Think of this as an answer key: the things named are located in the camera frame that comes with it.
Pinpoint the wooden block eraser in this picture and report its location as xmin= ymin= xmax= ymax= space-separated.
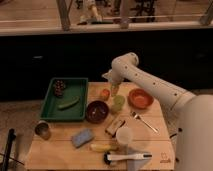
xmin=105 ymin=116 xmax=125 ymax=136

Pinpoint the green plastic cup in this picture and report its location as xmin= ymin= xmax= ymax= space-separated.
xmin=111 ymin=95 xmax=125 ymax=113

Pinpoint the dark grape bunch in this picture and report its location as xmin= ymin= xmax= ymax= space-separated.
xmin=53 ymin=80 xmax=66 ymax=97

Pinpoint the grey cloth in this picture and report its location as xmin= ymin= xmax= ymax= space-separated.
xmin=126 ymin=147 xmax=152 ymax=171

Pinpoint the green cucumber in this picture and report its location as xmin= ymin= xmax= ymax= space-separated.
xmin=58 ymin=97 xmax=80 ymax=110

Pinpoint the metal cup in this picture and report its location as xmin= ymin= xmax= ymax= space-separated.
xmin=35 ymin=122 xmax=51 ymax=140

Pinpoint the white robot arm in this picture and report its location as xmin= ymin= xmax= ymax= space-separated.
xmin=102 ymin=52 xmax=213 ymax=171

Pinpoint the silver fork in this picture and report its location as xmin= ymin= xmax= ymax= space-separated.
xmin=131 ymin=112 xmax=158 ymax=133

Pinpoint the yellow banana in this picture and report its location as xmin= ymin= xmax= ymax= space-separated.
xmin=90 ymin=144 xmax=118 ymax=152

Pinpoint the small orange apple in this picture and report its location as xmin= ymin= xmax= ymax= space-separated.
xmin=100 ymin=89 xmax=110 ymax=101

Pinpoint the green plastic tray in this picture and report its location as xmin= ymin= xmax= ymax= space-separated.
xmin=40 ymin=77 xmax=88 ymax=122

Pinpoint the orange bowl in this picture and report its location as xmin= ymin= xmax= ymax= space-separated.
xmin=128 ymin=88 xmax=154 ymax=109

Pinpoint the white paper cup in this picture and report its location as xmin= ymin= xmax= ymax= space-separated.
xmin=116 ymin=126 xmax=133 ymax=146

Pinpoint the dark red bowl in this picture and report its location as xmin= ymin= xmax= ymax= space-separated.
xmin=86 ymin=100 xmax=109 ymax=124

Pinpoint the blue sponge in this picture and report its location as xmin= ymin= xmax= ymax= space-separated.
xmin=72 ymin=129 xmax=94 ymax=148

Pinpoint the black stand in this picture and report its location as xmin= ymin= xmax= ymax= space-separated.
xmin=1 ymin=129 xmax=16 ymax=171

